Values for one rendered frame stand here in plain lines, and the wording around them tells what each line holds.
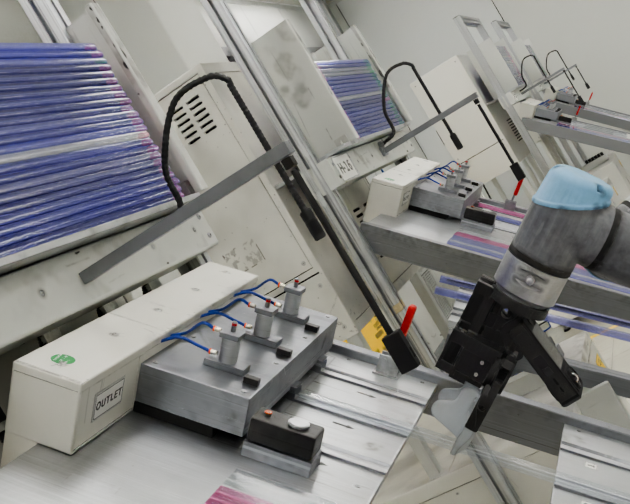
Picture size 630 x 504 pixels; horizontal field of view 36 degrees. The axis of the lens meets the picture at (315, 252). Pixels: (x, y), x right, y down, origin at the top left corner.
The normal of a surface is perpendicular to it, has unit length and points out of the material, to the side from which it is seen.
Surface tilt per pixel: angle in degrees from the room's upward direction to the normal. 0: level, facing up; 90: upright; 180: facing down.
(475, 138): 90
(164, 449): 44
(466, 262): 90
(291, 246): 90
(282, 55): 90
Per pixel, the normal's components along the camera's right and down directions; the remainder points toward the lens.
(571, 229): -0.14, 0.27
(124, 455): 0.20, -0.94
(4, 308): 0.81, -0.47
